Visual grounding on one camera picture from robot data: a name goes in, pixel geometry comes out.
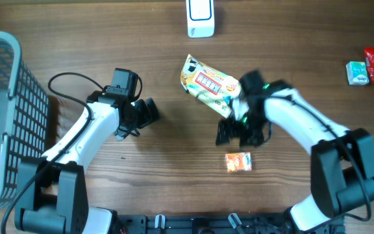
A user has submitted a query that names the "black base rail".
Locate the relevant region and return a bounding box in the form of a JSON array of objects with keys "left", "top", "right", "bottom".
[{"left": 115, "top": 211, "right": 346, "bottom": 234}]

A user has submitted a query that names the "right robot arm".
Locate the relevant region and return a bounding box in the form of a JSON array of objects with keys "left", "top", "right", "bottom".
[{"left": 216, "top": 70, "right": 374, "bottom": 233}]

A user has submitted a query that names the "teal tissue pack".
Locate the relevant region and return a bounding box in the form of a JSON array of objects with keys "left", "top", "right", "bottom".
[{"left": 346, "top": 61, "right": 369, "bottom": 86}]

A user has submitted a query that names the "orange tissue pack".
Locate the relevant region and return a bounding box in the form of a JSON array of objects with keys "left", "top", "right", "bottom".
[{"left": 225, "top": 152, "right": 252, "bottom": 172}]

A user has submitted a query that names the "white wet wipes pack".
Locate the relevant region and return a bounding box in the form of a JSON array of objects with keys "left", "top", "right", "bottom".
[{"left": 181, "top": 55, "right": 242, "bottom": 118}]

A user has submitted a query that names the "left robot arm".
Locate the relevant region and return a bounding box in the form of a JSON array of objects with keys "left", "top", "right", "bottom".
[{"left": 9, "top": 68, "right": 160, "bottom": 233}]

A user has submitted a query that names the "grey plastic shopping basket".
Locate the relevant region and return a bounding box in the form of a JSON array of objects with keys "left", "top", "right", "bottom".
[{"left": 0, "top": 31, "right": 50, "bottom": 208}]

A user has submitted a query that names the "white barcode scanner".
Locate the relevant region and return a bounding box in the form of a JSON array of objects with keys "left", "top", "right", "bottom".
[{"left": 186, "top": 0, "right": 215, "bottom": 38}]

